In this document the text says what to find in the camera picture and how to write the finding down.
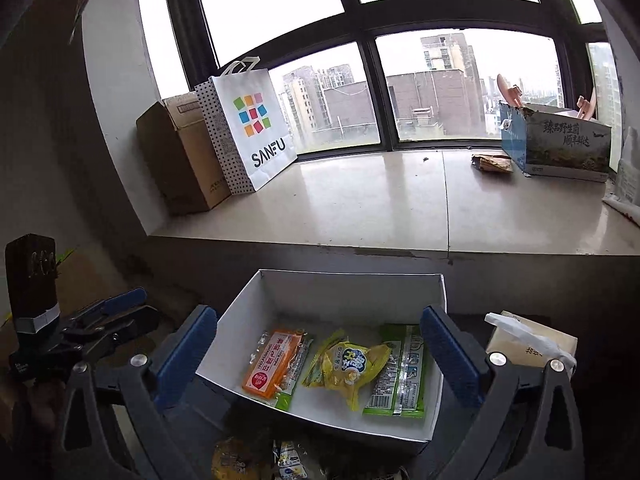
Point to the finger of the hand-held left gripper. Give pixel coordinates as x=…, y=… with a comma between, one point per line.
x=135, y=319
x=125, y=299

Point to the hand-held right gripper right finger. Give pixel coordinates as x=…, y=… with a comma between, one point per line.
x=452, y=360

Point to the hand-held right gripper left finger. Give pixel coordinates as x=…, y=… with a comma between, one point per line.
x=185, y=355

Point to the green snack packet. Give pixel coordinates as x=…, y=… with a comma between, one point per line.
x=395, y=375

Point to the orange snack packet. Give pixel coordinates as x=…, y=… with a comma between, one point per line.
x=272, y=360

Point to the yellow snack packet blue logo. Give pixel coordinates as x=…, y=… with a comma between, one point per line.
x=350, y=360

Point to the round yellow snack packet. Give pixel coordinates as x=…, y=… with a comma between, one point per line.
x=235, y=460

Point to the white cardboard box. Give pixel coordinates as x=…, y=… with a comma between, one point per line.
x=325, y=290

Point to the white blue snack packet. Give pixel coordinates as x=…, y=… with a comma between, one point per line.
x=290, y=462

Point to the beige tissue pack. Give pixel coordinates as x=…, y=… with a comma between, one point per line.
x=520, y=345

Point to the brown cardboard box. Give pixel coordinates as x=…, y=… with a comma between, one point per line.
x=175, y=160

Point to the marble windowsill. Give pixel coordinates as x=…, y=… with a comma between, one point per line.
x=350, y=200

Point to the brown crumpled wrapper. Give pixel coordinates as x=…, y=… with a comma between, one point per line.
x=492, y=164

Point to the white paper shopping bag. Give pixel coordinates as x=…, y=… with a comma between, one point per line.
x=255, y=125

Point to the white tube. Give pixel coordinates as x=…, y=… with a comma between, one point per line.
x=625, y=207

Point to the blue printed carton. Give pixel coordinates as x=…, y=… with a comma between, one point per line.
x=560, y=150

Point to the pink plastic piece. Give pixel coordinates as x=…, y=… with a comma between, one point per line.
x=586, y=105
x=509, y=91

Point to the dark window frame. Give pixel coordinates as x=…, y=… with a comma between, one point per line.
x=370, y=90

